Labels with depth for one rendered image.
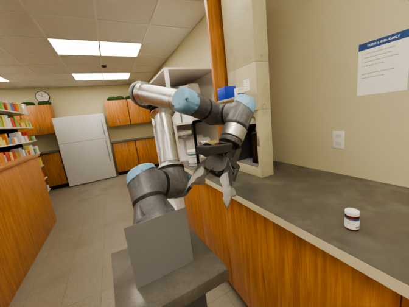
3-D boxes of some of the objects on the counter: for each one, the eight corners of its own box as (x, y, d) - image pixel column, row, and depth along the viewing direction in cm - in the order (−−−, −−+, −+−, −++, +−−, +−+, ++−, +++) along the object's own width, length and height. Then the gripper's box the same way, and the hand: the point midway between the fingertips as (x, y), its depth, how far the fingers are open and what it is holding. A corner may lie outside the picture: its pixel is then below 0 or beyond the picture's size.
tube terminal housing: (257, 162, 172) (252, 74, 158) (287, 170, 144) (283, 61, 129) (235, 169, 162) (226, 74, 147) (262, 178, 133) (255, 61, 118)
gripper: (265, 151, 57) (244, 215, 52) (213, 144, 70) (192, 195, 65) (255, 137, 51) (230, 209, 46) (201, 132, 63) (176, 187, 58)
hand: (202, 199), depth 53 cm, fingers open, 14 cm apart
